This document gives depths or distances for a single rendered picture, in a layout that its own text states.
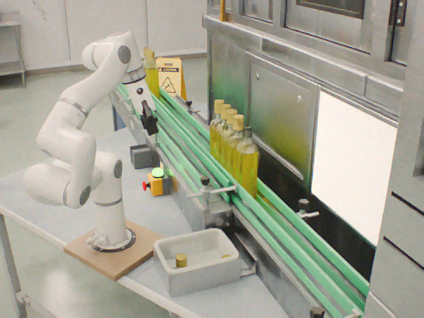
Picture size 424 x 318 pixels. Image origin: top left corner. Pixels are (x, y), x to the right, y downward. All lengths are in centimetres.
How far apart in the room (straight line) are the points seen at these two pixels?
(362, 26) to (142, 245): 94
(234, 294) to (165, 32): 643
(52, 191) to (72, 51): 622
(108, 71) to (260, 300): 75
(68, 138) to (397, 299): 80
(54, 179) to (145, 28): 639
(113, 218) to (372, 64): 89
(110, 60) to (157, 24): 635
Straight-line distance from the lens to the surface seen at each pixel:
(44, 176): 121
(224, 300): 140
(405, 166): 58
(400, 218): 60
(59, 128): 116
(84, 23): 732
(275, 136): 160
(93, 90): 119
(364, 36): 124
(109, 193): 149
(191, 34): 772
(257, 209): 141
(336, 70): 127
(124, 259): 153
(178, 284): 139
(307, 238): 134
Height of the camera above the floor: 167
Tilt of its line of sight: 25 degrees down
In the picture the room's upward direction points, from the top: straight up
